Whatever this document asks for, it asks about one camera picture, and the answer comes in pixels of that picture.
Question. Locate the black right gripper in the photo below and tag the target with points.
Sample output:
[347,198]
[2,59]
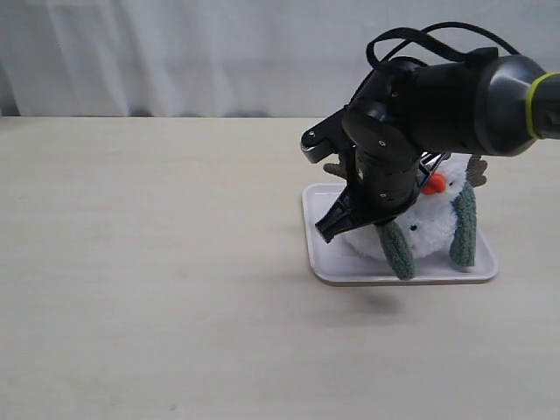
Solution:
[385,169]

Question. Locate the white plush snowman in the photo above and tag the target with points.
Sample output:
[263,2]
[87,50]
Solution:
[453,171]

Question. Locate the green knitted scarf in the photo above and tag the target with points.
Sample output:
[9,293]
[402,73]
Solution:
[440,222]

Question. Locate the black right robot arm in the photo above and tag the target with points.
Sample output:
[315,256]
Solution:
[496,107]

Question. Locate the white square plastic tray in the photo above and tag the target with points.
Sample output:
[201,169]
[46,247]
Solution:
[337,264]

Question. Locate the white backdrop curtain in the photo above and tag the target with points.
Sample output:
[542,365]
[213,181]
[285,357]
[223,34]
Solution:
[222,58]

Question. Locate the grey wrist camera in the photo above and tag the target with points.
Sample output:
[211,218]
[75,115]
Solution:
[325,138]

